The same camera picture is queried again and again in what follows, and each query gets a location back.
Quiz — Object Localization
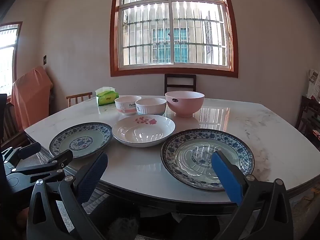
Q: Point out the white enamel rose plate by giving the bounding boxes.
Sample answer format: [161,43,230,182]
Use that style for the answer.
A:
[160,128,255,192]

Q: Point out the orange cloth cover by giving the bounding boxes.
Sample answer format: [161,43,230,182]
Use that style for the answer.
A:
[10,66,53,130]

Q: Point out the white ribbed bowl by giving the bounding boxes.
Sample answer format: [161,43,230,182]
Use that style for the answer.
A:
[135,97,167,116]

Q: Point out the green tissue pack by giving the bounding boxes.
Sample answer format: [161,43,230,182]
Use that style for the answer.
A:
[95,87,119,106]

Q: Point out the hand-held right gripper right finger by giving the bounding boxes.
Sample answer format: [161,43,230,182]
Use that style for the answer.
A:
[212,149,294,240]

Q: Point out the white plate with red roses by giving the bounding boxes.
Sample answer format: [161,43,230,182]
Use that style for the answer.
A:
[112,114,176,147]

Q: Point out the white bowl with pink print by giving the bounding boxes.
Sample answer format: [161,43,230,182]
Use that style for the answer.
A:
[114,96,142,116]

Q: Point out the dark wooden furniture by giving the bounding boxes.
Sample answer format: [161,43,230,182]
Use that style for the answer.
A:
[295,95,320,153]

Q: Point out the dark wooden chair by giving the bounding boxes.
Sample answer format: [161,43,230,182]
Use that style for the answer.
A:
[164,74,197,96]

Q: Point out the brown rattan chair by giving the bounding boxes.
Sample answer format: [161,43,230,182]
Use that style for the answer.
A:
[0,101,32,153]

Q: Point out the light wooden chair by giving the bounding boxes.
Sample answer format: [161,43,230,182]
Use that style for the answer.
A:
[66,92,93,107]

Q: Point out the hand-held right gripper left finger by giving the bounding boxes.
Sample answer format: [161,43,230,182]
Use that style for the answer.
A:
[26,151,108,240]

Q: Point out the large barred window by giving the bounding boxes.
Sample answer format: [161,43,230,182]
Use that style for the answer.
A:
[110,0,238,78]

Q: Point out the small blue patterned plate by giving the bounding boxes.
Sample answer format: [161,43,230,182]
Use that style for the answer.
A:
[49,122,112,159]

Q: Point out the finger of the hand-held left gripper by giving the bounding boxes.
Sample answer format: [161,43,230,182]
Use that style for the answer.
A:
[2,142,42,173]
[7,149,73,183]

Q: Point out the stack of newspapers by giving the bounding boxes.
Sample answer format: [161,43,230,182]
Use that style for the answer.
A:
[306,69,320,103]

